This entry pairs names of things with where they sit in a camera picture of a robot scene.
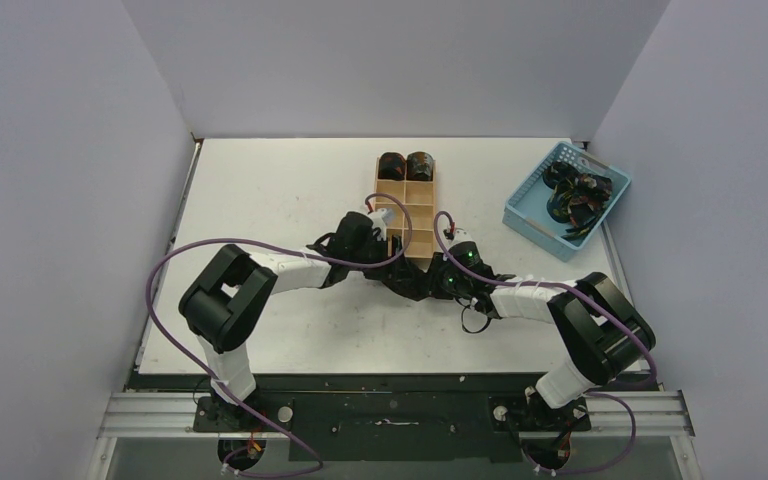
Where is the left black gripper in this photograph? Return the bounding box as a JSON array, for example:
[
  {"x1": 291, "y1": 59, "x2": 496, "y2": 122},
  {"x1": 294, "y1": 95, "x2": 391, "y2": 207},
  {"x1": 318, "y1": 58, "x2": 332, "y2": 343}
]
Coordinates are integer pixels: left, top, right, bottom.
[{"x1": 348, "y1": 235, "x2": 412, "y2": 282}]

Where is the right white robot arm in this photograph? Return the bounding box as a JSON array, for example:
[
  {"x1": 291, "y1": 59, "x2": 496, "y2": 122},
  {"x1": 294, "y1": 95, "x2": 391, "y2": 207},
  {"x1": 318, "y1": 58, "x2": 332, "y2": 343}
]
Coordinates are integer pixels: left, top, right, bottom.
[{"x1": 427, "y1": 241, "x2": 656, "y2": 429}]

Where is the colourful ties pile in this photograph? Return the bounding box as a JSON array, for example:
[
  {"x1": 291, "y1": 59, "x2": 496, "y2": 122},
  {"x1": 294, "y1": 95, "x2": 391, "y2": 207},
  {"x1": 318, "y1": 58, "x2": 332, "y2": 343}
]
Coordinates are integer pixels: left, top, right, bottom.
[{"x1": 541, "y1": 161, "x2": 613, "y2": 242}]

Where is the wooden compartment tray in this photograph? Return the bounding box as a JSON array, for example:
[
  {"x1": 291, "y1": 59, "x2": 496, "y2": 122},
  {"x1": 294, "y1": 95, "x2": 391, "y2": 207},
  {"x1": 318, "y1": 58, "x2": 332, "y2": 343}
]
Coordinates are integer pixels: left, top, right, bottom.
[{"x1": 374, "y1": 160, "x2": 437, "y2": 271}]

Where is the aluminium frame rail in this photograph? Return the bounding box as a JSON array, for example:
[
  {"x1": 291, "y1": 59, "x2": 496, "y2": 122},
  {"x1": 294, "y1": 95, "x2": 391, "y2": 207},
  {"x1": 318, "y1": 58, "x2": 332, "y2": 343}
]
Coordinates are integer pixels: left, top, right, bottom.
[{"x1": 98, "y1": 391, "x2": 695, "y2": 439}]

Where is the blue plastic basket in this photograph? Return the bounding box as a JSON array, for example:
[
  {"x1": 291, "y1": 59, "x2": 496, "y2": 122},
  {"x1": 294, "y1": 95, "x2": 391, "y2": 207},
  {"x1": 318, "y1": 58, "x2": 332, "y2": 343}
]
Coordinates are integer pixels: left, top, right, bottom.
[{"x1": 502, "y1": 142, "x2": 632, "y2": 261}]

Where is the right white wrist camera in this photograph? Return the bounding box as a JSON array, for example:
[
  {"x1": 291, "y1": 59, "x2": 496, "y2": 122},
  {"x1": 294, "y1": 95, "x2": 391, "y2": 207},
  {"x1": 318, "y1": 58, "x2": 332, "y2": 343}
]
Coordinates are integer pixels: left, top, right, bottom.
[{"x1": 443, "y1": 228, "x2": 474, "y2": 251}]

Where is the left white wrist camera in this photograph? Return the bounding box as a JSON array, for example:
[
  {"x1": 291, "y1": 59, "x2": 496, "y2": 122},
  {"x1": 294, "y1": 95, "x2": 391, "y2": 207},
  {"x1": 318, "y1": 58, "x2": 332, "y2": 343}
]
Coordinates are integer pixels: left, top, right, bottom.
[{"x1": 367, "y1": 208, "x2": 396, "y2": 241}]

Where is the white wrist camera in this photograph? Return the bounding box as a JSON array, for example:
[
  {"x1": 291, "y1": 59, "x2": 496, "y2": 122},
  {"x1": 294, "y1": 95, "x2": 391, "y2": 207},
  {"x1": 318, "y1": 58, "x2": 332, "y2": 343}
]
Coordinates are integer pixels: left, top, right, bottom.
[
  {"x1": 367, "y1": 208, "x2": 396, "y2": 241},
  {"x1": 443, "y1": 228, "x2": 474, "y2": 251}
]

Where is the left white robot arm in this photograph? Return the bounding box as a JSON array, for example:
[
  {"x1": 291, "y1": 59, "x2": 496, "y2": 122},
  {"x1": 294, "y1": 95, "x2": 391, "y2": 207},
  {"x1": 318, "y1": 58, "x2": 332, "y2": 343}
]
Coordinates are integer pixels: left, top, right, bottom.
[{"x1": 179, "y1": 208, "x2": 395, "y2": 431}]

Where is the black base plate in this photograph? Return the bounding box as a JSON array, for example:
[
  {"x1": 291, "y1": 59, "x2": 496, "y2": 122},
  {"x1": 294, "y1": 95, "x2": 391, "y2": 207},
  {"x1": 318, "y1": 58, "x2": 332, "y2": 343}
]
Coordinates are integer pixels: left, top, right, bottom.
[{"x1": 193, "y1": 373, "x2": 591, "y2": 463}]

